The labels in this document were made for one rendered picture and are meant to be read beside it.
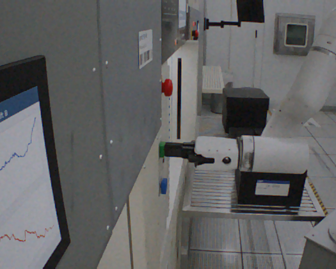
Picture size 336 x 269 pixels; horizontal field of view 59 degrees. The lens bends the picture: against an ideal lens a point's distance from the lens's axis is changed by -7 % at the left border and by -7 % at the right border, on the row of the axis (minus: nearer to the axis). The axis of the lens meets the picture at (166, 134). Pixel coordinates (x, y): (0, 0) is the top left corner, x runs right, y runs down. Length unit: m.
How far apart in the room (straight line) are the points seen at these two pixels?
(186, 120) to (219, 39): 4.11
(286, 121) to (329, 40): 0.23
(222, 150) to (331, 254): 0.70
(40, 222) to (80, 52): 0.13
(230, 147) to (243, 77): 4.91
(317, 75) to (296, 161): 0.20
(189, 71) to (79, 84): 1.19
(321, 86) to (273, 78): 4.94
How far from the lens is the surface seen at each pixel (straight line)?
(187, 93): 1.44
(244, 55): 5.56
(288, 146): 0.74
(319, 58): 0.78
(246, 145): 0.72
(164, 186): 0.79
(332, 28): 0.81
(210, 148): 0.72
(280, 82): 5.73
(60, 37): 0.22
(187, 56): 1.41
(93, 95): 0.27
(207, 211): 1.33
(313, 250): 1.30
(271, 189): 1.36
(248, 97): 2.12
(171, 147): 0.75
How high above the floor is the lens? 1.50
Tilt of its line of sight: 21 degrees down
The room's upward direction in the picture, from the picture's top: straight up
